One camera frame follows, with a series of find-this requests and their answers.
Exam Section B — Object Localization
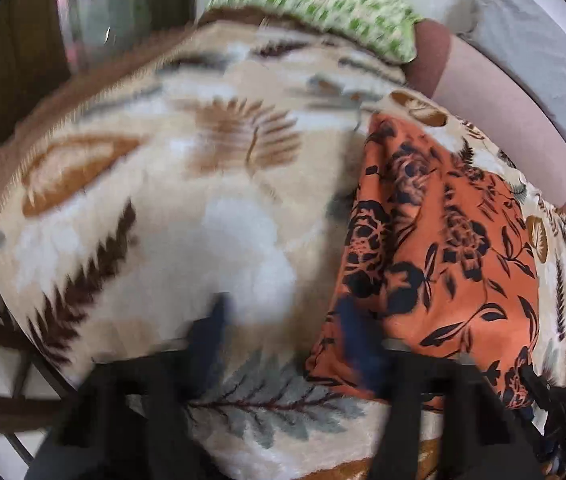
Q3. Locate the orange black floral blouse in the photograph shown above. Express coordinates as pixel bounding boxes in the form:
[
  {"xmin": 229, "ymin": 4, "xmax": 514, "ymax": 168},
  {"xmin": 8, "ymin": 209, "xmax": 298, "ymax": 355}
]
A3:
[{"xmin": 334, "ymin": 113, "xmax": 539, "ymax": 408}]

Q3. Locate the grey pillow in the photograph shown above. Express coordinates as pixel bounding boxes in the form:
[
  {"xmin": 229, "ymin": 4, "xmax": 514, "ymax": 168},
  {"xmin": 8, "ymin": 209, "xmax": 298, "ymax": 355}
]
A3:
[{"xmin": 461, "ymin": 0, "xmax": 566, "ymax": 142}]

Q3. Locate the green white patterned pillow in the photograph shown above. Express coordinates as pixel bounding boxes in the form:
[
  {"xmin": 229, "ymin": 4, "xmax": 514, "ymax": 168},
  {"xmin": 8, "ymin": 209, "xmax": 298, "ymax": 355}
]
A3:
[{"xmin": 207, "ymin": 0, "xmax": 421, "ymax": 64}]

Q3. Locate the beige leaf pattern blanket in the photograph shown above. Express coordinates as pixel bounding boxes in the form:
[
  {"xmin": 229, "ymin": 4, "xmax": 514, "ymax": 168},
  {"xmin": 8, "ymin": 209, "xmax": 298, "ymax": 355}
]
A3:
[{"xmin": 0, "ymin": 18, "xmax": 566, "ymax": 479}]

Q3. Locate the pink bolster cushion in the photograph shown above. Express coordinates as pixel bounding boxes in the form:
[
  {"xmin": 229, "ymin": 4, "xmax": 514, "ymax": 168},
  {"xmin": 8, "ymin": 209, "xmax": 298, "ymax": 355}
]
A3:
[{"xmin": 403, "ymin": 20, "xmax": 566, "ymax": 214}]

